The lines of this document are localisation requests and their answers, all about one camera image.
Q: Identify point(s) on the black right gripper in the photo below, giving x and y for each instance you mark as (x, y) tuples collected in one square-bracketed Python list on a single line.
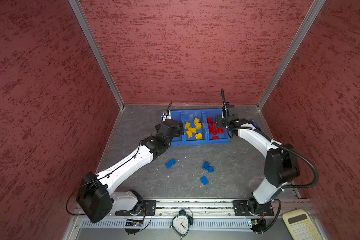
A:
[(218, 121)]

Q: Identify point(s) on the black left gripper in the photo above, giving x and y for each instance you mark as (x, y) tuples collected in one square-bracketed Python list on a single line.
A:
[(180, 132)]

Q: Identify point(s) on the red lego brick long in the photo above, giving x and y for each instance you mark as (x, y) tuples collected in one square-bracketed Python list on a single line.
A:
[(213, 130)]

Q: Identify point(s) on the blue lego brick pile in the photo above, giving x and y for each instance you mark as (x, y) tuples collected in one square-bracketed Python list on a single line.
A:
[(170, 163)]

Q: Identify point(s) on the blue lego brick studded long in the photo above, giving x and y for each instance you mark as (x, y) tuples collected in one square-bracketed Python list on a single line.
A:
[(206, 166)]

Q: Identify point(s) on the blue lego brick bottom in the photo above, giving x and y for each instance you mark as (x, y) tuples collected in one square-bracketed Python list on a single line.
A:
[(204, 180)]

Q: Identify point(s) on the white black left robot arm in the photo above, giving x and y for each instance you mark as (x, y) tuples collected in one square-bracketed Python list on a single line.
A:
[(94, 195)]

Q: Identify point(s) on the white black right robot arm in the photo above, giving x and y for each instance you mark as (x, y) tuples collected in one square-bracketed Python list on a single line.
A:
[(281, 163)]

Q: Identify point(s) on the blue left plastic bin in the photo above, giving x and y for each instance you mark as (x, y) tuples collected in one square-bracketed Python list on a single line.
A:
[(177, 116)]

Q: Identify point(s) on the blue plastic bin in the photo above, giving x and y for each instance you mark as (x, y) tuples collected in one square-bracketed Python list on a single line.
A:
[(188, 117), (177, 116), (219, 138)]

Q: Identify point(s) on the blue stapler on table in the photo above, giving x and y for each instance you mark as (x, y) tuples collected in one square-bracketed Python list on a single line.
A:
[(254, 124)]

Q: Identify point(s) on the blue right plastic bin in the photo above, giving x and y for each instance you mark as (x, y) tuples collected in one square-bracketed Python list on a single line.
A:
[(219, 138)]

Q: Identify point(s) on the blue middle plastic bin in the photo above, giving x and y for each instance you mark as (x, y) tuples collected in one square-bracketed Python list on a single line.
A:
[(188, 117)]

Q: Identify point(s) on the white alarm clock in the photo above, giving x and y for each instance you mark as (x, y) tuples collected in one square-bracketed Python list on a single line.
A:
[(181, 223)]

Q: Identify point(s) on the yellow calculator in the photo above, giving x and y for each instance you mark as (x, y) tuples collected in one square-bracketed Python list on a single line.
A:
[(300, 226)]

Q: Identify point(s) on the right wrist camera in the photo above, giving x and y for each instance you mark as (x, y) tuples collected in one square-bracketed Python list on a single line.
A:
[(229, 112)]

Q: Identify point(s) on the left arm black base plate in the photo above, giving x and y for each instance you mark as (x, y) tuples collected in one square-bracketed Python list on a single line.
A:
[(144, 208)]

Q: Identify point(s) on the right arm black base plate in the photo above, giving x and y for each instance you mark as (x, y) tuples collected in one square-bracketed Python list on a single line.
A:
[(250, 208)]

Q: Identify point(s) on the aluminium front rail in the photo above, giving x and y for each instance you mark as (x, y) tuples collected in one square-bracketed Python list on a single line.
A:
[(209, 214)]

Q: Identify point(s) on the left aluminium corner post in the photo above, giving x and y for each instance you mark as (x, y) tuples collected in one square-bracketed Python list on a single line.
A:
[(85, 26)]

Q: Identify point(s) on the aluminium corner post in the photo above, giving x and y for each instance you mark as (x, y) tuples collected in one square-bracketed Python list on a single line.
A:
[(305, 26), (85, 26)]

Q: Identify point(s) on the right aluminium corner post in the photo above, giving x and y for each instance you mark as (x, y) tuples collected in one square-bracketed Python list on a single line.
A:
[(305, 26)]

